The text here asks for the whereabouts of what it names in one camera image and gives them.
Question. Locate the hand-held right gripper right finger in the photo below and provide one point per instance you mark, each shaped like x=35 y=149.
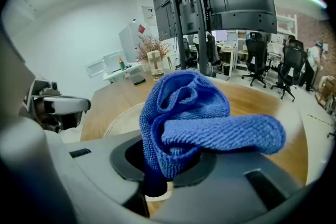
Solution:
x=225 y=199

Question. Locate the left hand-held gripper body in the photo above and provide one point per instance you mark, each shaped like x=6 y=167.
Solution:
x=65 y=104

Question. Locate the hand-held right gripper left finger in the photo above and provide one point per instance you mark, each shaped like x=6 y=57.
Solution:
x=60 y=181

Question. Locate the glass microwave turntable plate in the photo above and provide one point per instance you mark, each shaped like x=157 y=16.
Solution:
x=118 y=120

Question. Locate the blue cloth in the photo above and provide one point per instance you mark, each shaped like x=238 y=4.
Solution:
x=189 y=118

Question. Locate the white side table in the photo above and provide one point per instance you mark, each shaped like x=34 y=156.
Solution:
x=123 y=73

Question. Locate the orange and green bottle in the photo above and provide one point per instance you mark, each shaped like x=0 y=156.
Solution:
x=122 y=63

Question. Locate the black tablet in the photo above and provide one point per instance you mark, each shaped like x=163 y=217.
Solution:
x=138 y=79

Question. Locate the white refrigerator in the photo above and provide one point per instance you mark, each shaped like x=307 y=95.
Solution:
x=131 y=42

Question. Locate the glass vase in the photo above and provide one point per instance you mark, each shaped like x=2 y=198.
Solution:
x=155 y=63

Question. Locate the dried brown plant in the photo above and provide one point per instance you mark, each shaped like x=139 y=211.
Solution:
x=152 y=46

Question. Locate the small black monitor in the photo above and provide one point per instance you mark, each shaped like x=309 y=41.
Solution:
x=165 y=15

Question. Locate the wooden office desk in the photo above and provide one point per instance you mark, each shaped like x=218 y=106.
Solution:
x=228 y=56

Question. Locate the black office chair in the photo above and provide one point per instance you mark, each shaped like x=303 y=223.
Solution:
x=256 y=55
x=291 y=68

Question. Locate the wicker furniture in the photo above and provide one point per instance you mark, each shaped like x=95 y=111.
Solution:
x=325 y=91

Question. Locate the black monitor stand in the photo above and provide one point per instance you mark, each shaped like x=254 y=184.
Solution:
x=200 y=44

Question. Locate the white shelf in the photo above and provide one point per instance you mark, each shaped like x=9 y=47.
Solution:
x=286 y=24

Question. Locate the white wall panel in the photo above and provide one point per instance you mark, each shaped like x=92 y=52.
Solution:
x=95 y=68

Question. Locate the white wall notice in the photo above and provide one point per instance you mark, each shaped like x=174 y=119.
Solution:
x=149 y=15

